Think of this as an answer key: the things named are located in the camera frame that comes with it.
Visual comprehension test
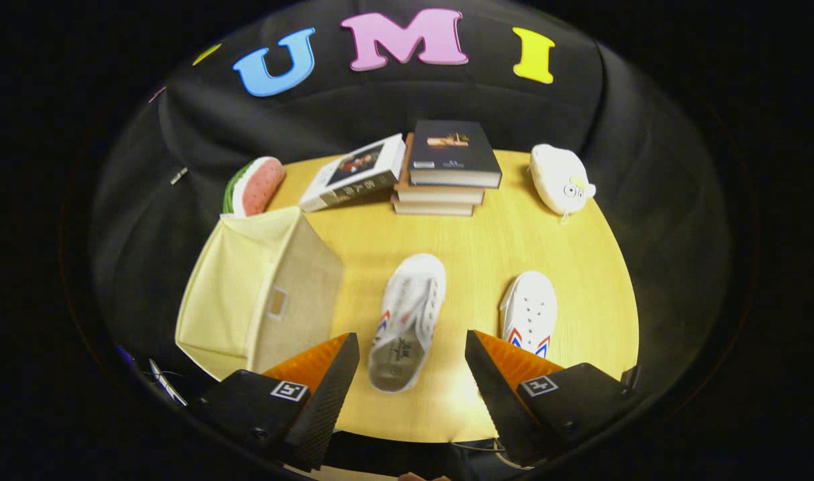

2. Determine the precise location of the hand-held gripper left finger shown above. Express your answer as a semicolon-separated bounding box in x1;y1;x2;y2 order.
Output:
196;332;361;472

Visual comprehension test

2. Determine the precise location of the thin silver stick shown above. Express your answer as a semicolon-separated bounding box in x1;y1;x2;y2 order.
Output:
148;359;188;407

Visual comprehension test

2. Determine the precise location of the white and black cover book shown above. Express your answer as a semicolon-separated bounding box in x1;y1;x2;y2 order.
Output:
298;133;406;213

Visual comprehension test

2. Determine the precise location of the watermelon slice toy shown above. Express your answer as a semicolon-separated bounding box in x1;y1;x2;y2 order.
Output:
222;156;287;218

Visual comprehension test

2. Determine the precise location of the brown cover book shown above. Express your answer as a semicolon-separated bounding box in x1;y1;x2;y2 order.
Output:
394;132;486;206
390;194;476;217

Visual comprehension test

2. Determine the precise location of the beige fabric storage box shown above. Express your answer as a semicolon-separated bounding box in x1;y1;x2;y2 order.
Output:
174;206;346;381

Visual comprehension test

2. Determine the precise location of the white plush toy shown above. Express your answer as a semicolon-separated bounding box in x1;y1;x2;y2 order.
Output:
529;144;597;218

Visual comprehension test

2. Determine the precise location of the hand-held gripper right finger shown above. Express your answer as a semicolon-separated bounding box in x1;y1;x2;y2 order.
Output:
464;329;642;468

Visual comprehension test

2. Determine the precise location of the white canvas shoe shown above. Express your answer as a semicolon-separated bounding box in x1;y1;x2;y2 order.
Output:
368;253;447;393
499;271;559;359

